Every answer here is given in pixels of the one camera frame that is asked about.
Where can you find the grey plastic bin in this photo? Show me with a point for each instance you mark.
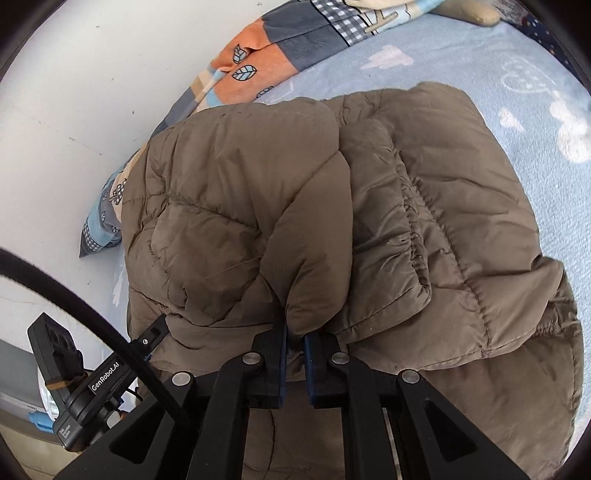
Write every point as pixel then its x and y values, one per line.
pixel 18 369

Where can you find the brown down jacket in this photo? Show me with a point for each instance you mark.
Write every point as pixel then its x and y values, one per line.
pixel 231 184

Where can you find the light blue bed blanket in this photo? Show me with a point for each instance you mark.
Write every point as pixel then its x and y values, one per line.
pixel 461 60

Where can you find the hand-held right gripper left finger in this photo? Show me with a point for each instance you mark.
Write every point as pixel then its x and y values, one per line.
pixel 281 364

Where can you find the navy star-print pillow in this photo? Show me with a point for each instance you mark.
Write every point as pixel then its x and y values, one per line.
pixel 542 32

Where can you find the patchwork quilt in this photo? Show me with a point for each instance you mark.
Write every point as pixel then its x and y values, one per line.
pixel 268 60

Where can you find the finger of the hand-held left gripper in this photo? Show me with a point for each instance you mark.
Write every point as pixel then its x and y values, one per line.
pixel 151 334

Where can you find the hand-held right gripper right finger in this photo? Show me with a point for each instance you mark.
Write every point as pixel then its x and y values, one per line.
pixel 311 369

